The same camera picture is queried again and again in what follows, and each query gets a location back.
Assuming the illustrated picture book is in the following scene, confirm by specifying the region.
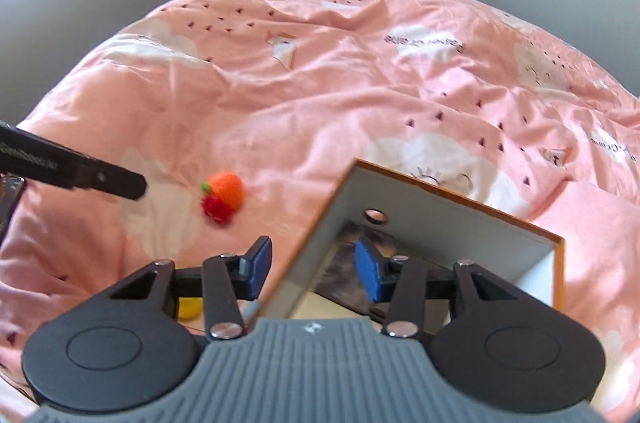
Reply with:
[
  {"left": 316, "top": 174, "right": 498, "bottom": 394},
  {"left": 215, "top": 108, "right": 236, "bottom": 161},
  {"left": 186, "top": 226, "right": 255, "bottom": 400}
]
[{"left": 314, "top": 221, "right": 397, "bottom": 322}]

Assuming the yellow tape measure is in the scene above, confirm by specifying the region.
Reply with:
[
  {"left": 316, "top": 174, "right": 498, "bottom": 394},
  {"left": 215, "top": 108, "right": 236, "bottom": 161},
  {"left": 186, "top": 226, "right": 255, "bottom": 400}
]
[{"left": 178, "top": 297, "right": 203, "bottom": 321}]

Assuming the orange cardboard box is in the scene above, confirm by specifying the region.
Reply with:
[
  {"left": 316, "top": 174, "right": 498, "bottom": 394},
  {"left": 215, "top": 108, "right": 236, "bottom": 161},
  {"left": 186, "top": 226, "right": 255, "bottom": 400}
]
[{"left": 257, "top": 160, "right": 565, "bottom": 319}]

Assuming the crochet orange strawberry toy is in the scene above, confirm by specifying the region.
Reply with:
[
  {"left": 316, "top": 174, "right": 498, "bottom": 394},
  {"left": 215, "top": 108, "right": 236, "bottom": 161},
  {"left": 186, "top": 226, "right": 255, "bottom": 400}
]
[{"left": 200, "top": 170, "right": 244, "bottom": 225}]

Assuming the pink patterned duvet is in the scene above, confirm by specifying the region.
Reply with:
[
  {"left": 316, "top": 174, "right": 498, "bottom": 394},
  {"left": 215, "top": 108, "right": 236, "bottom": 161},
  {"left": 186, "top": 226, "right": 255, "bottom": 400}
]
[{"left": 1, "top": 0, "right": 639, "bottom": 422}]

